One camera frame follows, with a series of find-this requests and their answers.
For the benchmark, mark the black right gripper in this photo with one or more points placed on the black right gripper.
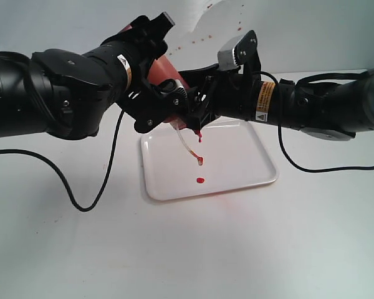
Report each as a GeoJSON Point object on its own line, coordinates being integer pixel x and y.
{"type": "Point", "coordinates": [228, 93]}

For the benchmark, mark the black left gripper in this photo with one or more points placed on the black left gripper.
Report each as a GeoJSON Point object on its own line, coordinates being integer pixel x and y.
{"type": "Point", "coordinates": [136, 47]}

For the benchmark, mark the red sauce squeeze bottle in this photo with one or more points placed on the red sauce squeeze bottle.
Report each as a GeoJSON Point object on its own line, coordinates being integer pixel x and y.
{"type": "Point", "coordinates": [161, 70]}

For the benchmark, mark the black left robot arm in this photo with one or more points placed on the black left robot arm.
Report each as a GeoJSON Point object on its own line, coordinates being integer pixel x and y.
{"type": "Point", "coordinates": [65, 94]}

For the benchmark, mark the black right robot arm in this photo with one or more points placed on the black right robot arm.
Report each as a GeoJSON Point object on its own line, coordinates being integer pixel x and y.
{"type": "Point", "coordinates": [333, 106]}

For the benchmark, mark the white rectangular plastic tray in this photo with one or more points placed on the white rectangular plastic tray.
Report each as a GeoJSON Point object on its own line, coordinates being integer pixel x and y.
{"type": "Point", "coordinates": [234, 158]}

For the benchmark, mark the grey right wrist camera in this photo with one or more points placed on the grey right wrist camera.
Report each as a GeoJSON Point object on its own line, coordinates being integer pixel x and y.
{"type": "Point", "coordinates": [231, 54]}

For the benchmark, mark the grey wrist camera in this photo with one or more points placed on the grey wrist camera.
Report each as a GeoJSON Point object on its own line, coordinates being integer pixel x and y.
{"type": "Point", "coordinates": [231, 54]}
{"type": "Point", "coordinates": [166, 20]}

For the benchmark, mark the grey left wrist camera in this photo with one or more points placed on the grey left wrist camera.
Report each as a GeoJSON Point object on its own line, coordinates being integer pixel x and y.
{"type": "Point", "coordinates": [166, 20]}

